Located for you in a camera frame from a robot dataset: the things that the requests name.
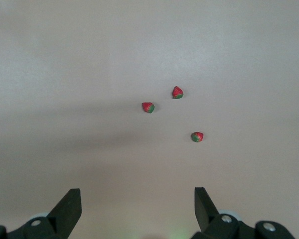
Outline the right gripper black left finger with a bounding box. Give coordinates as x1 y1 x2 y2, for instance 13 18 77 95
0 188 82 239

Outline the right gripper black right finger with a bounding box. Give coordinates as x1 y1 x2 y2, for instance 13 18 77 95
190 187 296 239

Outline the red toy strawberry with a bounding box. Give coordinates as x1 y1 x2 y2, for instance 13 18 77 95
171 86 184 100
190 131 204 144
141 102 155 114

